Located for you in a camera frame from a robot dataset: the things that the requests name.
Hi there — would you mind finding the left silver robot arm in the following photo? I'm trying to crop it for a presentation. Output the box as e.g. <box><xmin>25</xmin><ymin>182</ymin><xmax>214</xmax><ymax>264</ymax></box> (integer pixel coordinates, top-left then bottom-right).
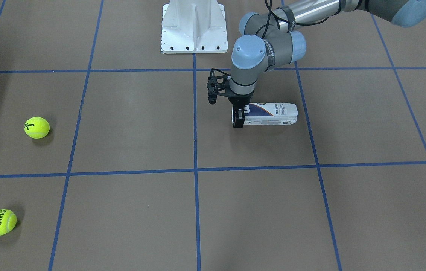
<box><xmin>225</xmin><ymin>0</ymin><xmax>426</xmax><ymax>128</ymax></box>

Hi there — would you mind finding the white tennis ball can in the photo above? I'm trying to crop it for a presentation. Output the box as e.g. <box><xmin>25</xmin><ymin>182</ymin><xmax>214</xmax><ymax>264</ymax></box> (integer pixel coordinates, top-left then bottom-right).
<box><xmin>231</xmin><ymin>103</ymin><xmax>298</xmax><ymax>128</ymax></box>

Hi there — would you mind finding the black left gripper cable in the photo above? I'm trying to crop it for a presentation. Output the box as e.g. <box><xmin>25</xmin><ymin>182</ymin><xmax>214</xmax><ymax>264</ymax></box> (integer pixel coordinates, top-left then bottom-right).
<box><xmin>260</xmin><ymin>0</ymin><xmax>334</xmax><ymax>38</ymax></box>

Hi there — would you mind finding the yellow Wilson tennis ball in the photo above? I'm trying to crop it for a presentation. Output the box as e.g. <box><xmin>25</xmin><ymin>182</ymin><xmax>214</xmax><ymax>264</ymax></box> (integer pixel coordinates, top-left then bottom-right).
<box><xmin>24</xmin><ymin>117</ymin><xmax>51</xmax><ymax>139</ymax></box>

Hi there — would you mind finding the white camera stand pedestal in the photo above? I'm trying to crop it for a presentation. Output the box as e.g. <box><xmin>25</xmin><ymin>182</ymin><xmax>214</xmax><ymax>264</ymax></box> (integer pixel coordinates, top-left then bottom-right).
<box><xmin>160</xmin><ymin>0</ymin><xmax>228</xmax><ymax>54</ymax></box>

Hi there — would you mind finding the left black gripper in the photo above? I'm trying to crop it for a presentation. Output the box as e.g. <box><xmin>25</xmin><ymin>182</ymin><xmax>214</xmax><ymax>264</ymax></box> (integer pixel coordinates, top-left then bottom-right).
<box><xmin>228</xmin><ymin>93</ymin><xmax>254</xmax><ymax>128</ymax></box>

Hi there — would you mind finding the yellow Roland Garros tennis ball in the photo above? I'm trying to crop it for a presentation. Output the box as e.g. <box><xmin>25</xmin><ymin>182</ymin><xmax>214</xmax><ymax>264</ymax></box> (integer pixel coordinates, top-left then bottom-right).
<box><xmin>0</xmin><ymin>209</ymin><xmax>17</xmax><ymax>236</ymax></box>

